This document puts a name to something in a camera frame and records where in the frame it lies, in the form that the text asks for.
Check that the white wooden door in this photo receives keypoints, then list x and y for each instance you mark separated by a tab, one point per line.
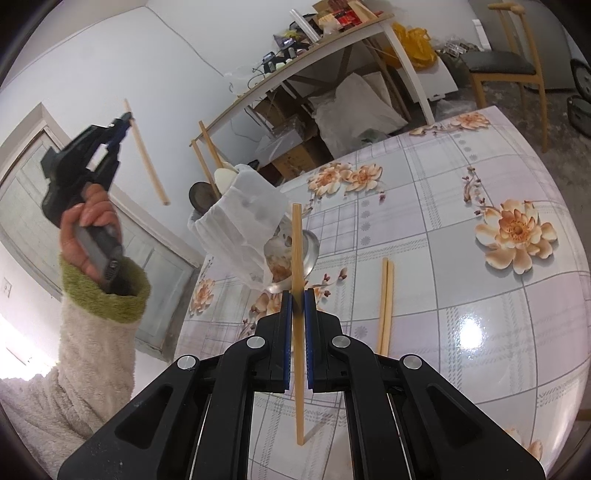
41	179

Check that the fluffy white sleeve forearm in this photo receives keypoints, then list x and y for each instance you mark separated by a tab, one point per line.
94	376

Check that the floral tablecloth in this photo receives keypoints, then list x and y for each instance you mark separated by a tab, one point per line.
491	279

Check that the cardboard box under table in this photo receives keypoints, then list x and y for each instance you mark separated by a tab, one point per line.
302	158

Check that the black rice cooker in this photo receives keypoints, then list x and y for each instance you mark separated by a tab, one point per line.
579	106

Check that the person left hand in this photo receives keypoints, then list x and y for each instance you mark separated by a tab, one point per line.
90	236

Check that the white rice paddle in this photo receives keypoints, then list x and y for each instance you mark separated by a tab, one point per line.
224	178

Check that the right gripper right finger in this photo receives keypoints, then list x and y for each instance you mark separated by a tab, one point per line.
405	420

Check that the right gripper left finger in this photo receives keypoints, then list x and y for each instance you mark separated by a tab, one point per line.
194	420

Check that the yellow plastic bag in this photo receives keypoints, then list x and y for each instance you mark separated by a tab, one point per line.
417	45

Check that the white sack under table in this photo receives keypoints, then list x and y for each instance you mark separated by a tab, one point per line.
357	113

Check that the chopstick in holder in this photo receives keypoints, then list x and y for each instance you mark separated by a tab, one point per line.
205	169
212	149

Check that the beige work table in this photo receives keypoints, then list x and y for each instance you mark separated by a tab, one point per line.
328	46

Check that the wooden chair black seat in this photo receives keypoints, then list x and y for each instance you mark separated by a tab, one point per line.
509	66

